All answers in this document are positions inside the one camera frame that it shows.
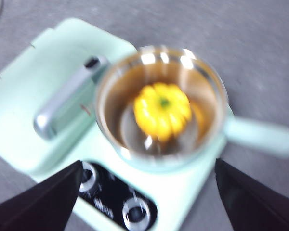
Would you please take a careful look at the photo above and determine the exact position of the green pot with side handle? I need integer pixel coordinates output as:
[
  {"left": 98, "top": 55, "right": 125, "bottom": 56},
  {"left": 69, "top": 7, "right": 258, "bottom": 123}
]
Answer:
[{"left": 95, "top": 45, "right": 289, "bottom": 173}]

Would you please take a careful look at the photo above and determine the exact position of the green breakfast machine base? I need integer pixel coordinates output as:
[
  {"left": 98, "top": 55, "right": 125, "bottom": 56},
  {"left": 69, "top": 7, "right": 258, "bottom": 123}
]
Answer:
[{"left": 0, "top": 18, "right": 233, "bottom": 231}]

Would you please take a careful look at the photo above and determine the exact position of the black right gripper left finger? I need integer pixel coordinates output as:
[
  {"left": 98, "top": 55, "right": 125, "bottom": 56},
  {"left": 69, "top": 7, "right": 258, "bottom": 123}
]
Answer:
[{"left": 0, "top": 160, "right": 84, "bottom": 231}]

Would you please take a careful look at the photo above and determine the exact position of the silver control knob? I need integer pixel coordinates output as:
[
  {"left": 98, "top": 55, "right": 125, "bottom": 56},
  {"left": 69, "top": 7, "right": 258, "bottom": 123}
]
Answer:
[
  {"left": 121, "top": 196, "right": 152, "bottom": 231},
  {"left": 77, "top": 161, "right": 100, "bottom": 193}
]

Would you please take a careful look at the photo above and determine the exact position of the silver griddle cover handle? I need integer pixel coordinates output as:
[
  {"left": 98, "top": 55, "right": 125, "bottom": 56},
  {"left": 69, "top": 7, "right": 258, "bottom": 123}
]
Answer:
[{"left": 33, "top": 55, "right": 110, "bottom": 141}]

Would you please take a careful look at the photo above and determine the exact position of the green griddle cover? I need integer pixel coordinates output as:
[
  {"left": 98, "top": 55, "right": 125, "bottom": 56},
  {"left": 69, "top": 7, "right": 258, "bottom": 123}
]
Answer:
[{"left": 0, "top": 18, "right": 138, "bottom": 176}]

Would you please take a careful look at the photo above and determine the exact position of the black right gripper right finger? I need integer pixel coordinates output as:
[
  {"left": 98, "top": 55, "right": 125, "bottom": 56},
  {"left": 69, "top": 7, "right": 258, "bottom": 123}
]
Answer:
[{"left": 214, "top": 157, "right": 289, "bottom": 231}]

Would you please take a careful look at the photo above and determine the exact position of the yellow toy pumpkin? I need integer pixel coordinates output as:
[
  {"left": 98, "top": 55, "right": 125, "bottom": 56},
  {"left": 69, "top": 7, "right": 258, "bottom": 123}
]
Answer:
[{"left": 133, "top": 81, "right": 193, "bottom": 143}]

